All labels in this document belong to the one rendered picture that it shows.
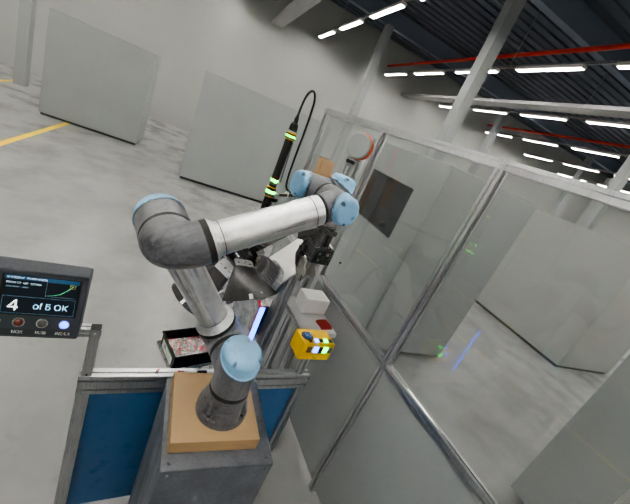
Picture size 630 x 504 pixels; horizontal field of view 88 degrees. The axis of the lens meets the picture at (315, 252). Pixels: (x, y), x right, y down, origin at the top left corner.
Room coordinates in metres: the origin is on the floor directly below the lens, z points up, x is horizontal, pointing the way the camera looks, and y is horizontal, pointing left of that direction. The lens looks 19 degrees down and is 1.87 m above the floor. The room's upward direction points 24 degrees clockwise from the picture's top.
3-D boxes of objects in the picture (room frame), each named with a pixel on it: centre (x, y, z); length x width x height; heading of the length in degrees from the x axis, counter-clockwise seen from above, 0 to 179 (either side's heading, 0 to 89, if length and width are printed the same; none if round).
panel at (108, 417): (1.06, 0.18, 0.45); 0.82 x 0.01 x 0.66; 122
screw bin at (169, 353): (1.16, 0.32, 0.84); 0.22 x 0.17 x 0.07; 137
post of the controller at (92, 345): (0.83, 0.54, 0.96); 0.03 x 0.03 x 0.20; 32
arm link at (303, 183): (0.90, 0.07, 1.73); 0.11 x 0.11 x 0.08; 41
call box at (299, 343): (1.27, -0.16, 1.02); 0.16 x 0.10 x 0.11; 122
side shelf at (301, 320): (1.81, -0.12, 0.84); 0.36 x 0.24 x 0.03; 32
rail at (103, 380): (1.06, 0.18, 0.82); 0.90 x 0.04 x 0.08; 122
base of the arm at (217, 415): (0.75, 0.07, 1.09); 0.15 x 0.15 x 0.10
